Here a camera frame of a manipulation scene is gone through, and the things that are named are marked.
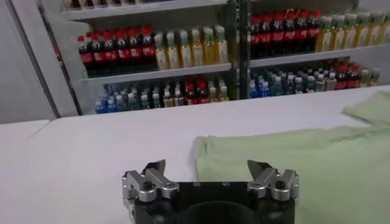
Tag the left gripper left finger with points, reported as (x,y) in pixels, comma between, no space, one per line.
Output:
(146,184)

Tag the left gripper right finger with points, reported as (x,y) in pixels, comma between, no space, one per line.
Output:
(275,185)

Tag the light green t-shirt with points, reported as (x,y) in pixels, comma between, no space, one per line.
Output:
(304,170)

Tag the blue water bottle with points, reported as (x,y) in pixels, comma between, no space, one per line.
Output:
(111,105)
(99,107)
(264,89)
(253,89)

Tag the small cola bottle red cap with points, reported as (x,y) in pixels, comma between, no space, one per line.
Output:
(202,93)
(353,77)
(341,79)
(190,95)

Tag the white metal shelf board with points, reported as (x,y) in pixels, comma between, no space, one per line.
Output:
(137,10)
(320,55)
(158,74)

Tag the yellow juice bottle green label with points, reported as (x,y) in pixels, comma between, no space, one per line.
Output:
(324,38)
(197,54)
(161,58)
(386,32)
(350,36)
(186,54)
(376,33)
(209,52)
(363,35)
(173,56)
(338,38)
(221,50)

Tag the white beverage display cabinet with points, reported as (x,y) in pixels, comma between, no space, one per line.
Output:
(304,4)
(73,45)

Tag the glass cabinet door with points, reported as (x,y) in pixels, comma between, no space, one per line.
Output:
(45,61)

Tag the black vertical cabinet post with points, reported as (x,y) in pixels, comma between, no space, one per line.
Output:
(240,45)

